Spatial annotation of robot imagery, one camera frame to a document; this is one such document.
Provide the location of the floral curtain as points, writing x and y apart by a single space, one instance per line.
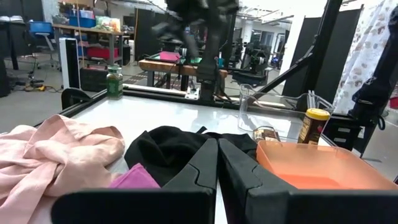
363 46

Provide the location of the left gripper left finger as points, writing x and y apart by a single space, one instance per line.
186 202

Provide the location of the yellow lid spice jar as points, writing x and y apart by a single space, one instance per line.
312 127

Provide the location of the blue storage bin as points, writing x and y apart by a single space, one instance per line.
81 21

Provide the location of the blue chair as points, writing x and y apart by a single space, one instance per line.
42 29

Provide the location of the black aluminium rig frame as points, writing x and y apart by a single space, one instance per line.
155 91

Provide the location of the clear plastic bin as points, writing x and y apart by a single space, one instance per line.
248 118

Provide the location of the wooden workbench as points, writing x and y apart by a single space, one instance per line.
161 67

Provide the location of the pink cloth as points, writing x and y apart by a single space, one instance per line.
62 149

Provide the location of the black frame clamp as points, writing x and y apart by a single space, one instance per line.
73 96

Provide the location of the red storage bin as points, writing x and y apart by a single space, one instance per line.
98 53

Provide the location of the background robot station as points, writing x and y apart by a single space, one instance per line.
255 59

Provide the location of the black cloth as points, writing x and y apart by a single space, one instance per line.
168 149

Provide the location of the dark label glass spice jar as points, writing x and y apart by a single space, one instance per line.
265 134

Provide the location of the black box white labels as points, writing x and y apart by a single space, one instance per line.
342 130

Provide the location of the wooden storage shelf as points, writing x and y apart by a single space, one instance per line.
93 32

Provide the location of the magenta cloth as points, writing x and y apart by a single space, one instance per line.
136 179

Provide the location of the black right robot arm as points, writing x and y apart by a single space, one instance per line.
206 62

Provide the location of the pink sheet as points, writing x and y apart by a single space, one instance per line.
169 56

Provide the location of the green label spice jar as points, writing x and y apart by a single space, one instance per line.
114 85

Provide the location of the black partition panel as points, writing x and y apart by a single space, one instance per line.
339 62
146 34

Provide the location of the black case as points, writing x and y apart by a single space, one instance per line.
93 79

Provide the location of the orange flat board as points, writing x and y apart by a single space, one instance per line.
311 165

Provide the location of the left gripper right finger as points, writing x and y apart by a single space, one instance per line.
264 205

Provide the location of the black desk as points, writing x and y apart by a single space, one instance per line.
12 40

